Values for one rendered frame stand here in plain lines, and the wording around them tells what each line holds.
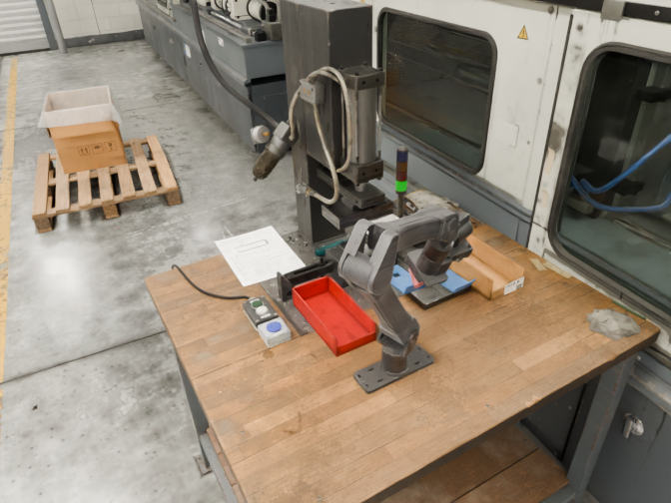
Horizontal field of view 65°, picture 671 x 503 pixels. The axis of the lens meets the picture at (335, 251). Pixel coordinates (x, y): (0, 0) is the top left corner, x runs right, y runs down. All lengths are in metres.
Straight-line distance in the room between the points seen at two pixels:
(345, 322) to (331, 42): 0.72
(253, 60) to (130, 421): 2.94
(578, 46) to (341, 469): 1.22
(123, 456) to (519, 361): 1.67
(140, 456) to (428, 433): 1.50
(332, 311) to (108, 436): 1.37
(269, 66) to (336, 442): 3.71
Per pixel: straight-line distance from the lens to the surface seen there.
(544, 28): 1.79
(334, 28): 1.40
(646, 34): 1.52
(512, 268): 1.65
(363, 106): 1.39
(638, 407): 1.88
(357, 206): 1.48
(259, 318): 1.46
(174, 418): 2.54
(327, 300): 1.54
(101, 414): 2.67
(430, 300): 1.52
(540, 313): 1.57
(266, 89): 4.59
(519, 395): 1.33
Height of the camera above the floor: 1.86
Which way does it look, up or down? 33 degrees down
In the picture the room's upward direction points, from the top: 2 degrees counter-clockwise
